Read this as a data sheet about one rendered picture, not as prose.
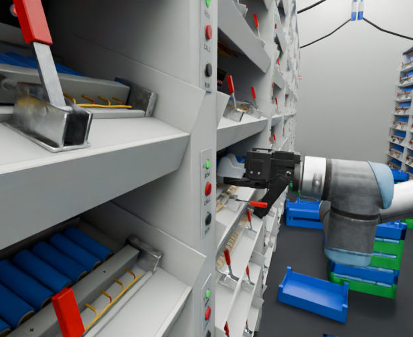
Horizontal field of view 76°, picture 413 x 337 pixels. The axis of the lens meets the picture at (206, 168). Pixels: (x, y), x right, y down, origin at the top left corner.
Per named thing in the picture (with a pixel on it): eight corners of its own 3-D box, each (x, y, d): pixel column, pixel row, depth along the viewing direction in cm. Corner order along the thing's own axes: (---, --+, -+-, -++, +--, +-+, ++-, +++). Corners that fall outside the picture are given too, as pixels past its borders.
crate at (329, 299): (347, 296, 135) (349, 282, 133) (345, 323, 118) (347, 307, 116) (286, 279, 149) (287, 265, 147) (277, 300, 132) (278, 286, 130)
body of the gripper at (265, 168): (250, 147, 65) (302, 151, 61) (247, 181, 66) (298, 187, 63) (243, 151, 58) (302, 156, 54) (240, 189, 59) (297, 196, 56)
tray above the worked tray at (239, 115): (263, 130, 96) (280, 93, 92) (205, 156, 40) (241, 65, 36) (213, 109, 101) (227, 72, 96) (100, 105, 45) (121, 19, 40)
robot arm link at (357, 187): (393, 219, 49) (403, 167, 48) (320, 209, 54) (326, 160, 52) (379, 204, 58) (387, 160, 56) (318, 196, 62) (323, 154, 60)
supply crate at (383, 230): (393, 224, 144) (395, 210, 143) (404, 240, 126) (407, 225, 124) (332, 216, 155) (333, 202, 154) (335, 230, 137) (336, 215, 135)
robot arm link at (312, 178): (318, 192, 62) (321, 206, 53) (296, 190, 64) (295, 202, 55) (323, 154, 60) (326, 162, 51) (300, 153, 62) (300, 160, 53)
